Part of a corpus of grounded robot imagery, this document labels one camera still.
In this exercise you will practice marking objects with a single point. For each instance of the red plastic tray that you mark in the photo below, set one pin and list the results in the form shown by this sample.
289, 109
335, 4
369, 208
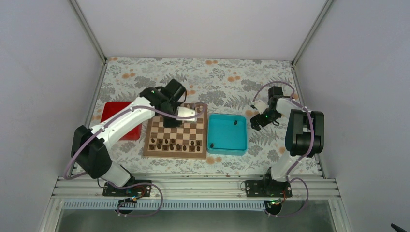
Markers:
113, 107

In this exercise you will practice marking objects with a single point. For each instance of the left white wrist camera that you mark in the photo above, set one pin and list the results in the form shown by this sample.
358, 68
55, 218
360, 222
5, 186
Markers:
186, 114

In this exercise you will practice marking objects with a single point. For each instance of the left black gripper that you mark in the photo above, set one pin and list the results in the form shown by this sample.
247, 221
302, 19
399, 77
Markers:
167, 123

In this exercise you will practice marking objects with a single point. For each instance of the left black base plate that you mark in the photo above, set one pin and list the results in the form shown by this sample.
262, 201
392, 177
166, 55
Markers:
134, 188

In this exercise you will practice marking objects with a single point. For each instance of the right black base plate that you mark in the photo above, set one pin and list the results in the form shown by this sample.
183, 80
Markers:
269, 189

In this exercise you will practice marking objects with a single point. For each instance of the floral patterned table mat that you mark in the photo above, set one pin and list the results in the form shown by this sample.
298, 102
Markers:
227, 86

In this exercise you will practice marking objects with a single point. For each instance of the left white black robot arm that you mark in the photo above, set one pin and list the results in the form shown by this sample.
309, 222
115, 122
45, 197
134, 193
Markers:
90, 148

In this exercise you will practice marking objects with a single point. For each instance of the teal plastic tray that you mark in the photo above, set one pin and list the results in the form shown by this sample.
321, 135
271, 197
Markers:
228, 139

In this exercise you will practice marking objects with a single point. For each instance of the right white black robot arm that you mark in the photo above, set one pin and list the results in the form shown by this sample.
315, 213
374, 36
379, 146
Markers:
304, 138

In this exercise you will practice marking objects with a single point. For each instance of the aluminium rail frame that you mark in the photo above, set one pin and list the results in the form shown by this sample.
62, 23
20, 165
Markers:
212, 187

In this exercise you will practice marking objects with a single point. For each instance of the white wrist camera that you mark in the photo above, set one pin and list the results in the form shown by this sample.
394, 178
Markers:
260, 106
186, 114

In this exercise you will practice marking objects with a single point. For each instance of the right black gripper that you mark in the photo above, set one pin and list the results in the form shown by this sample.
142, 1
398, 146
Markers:
263, 123

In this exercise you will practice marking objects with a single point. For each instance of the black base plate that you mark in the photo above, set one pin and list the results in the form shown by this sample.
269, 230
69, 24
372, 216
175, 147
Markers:
134, 188
269, 189

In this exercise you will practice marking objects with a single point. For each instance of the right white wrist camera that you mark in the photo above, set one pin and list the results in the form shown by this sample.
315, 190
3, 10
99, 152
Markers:
260, 106

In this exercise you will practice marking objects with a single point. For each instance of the wooden chess board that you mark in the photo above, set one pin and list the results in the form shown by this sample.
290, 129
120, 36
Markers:
189, 133

